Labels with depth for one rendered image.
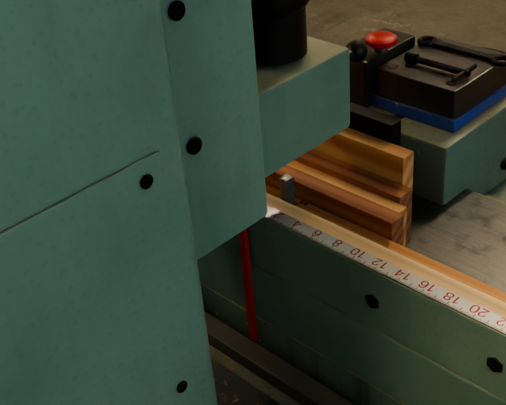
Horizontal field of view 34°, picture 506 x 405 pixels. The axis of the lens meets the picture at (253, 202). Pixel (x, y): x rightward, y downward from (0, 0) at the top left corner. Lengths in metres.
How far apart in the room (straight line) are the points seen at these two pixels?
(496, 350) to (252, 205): 0.19
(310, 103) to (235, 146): 0.12
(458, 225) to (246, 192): 0.25
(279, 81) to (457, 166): 0.23
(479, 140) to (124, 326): 0.43
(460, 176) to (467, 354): 0.24
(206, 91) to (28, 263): 0.16
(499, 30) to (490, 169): 2.75
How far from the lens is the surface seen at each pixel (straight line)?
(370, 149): 0.69
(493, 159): 0.82
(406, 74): 0.77
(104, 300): 0.43
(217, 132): 0.50
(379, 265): 0.59
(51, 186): 0.39
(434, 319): 0.58
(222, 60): 0.49
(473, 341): 0.57
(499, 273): 0.69
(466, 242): 0.72
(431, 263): 0.62
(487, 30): 3.54
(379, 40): 0.78
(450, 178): 0.75
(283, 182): 0.68
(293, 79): 0.60
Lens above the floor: 1.32
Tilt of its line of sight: 33 degrees down
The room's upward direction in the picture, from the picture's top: 5 degrees counter-clockwise
